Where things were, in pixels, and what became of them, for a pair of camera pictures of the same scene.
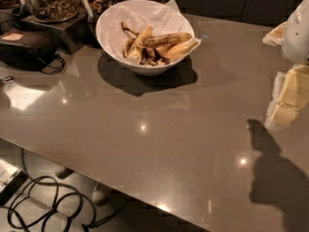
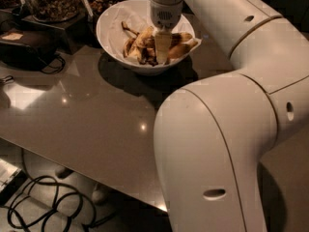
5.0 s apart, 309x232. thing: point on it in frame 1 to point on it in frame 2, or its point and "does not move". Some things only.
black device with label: (27, 49) does not move
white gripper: (297, 36) to (165, 15)
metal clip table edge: (9, 79) does not move
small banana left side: (127, 46) does not move
